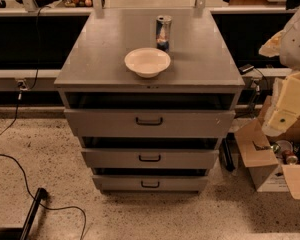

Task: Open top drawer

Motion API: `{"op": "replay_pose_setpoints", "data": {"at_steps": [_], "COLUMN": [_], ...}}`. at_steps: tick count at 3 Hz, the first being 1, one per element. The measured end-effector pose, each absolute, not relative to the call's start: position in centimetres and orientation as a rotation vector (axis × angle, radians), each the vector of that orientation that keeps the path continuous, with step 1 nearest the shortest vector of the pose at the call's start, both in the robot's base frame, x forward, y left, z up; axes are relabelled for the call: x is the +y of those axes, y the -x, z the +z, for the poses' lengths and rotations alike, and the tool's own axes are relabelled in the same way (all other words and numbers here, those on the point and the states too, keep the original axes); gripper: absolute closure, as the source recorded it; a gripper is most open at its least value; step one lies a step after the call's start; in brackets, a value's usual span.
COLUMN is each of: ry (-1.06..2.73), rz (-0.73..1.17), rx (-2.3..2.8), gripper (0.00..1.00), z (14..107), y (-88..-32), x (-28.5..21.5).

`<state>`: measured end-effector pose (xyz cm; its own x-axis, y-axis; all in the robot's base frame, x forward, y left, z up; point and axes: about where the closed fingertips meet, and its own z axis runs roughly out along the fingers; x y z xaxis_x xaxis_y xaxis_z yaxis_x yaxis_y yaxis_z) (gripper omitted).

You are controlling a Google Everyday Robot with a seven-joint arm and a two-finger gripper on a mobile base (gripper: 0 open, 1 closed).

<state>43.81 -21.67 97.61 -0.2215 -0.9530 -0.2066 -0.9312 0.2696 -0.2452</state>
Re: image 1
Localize grey middle drawer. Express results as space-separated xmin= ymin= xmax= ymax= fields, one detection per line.
xmin=82 ymin=148 xmax=219 ymax=169

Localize grey drawer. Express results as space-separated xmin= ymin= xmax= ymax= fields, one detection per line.
xmin=92 ymin=175 xmax=208 ymax=192
xmin=65 ymin=109 xmax=234 ymax=138
xmin=82 ymin=148 xmax=219 ymax=169

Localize small black device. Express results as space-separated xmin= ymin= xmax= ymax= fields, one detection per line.
xmin=238 ymin=64 xmax=254 ymax=75

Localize grey bottom drawer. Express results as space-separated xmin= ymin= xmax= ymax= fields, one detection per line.
xmin=92 ymin=175 xmax=208 ymax=192

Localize cans in cardboard box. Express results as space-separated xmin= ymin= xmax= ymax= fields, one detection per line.
xmin=272 ymin=140 xmax=300 ymax=165

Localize grey top drawer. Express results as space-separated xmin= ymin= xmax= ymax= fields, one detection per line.
xmin=65 ymin=109 xmax=234 ymax=138

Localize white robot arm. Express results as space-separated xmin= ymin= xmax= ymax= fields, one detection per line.
xmin=259 ymin=7 xmax=300 ymax=137

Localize open cardboard box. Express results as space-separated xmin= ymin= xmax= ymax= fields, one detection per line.
xmin=234 ymin=96 xmax=300 ymax=200

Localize black hanging cable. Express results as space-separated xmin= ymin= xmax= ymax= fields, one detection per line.
xmin=0 ymin=5 xmax=46 ymax=148

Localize grey drawer cabinet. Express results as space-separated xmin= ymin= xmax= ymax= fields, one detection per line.
xmin=53 ymin=7 xmax=246 ymax=195

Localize black stand base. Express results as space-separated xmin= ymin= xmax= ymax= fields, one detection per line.
xmin=0 ymin=188 xmax=48 ymax=240

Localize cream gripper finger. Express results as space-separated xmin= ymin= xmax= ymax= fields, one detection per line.
xmin=262 ymin=71 xmax=300 ymax=137
xmin=259 ymin=31 xmax=283 ymax=58

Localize blue silver drink can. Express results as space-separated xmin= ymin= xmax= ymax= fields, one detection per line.
xmin=156 ymin=15 xmax=172 ymax=52

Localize black floor cable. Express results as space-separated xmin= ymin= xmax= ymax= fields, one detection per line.
xmin=0 ymin=152 xmax=88 ymax=240

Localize white bowl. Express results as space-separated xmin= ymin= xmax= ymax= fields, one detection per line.
xmin=124 ymin=48 xmax=171 ymax=78

